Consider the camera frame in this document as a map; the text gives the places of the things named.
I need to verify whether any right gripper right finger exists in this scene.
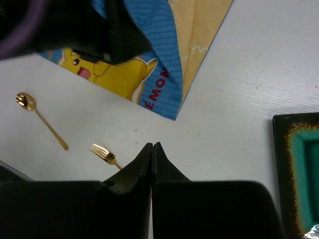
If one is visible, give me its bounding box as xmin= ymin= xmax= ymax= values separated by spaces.
xmin=152 ymin=143 xmax=285 ymax=239

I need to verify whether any gold fork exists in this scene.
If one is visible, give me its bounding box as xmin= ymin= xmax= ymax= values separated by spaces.
xmin=90 ymin=144 xmax=122 ymax=170

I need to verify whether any blue yellow Pikachu cloth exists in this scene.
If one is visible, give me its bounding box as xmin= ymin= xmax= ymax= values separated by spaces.
xmin=41 ymin=0 xmax=232 ymax=120

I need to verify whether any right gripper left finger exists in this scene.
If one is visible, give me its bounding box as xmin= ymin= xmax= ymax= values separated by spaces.
xmin=0 ymin=143 xmax=153 ymax=239

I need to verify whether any gold spoon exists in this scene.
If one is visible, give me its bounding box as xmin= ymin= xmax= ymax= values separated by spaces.
xmin=15 ymin=92 xmax=69 ymax=151

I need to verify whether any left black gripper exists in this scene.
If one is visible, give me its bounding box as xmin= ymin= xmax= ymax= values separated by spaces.
xmin=0 ymin=0 xmax=152 ymax=64

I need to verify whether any green square ceramic plate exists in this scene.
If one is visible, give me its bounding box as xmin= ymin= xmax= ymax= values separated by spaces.
xmin=273 ymin=113 xmax=319 ymax=239

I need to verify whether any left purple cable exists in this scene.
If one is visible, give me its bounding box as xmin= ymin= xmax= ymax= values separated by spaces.
xmin=0 ymin=0 xmax=48 ymax=60

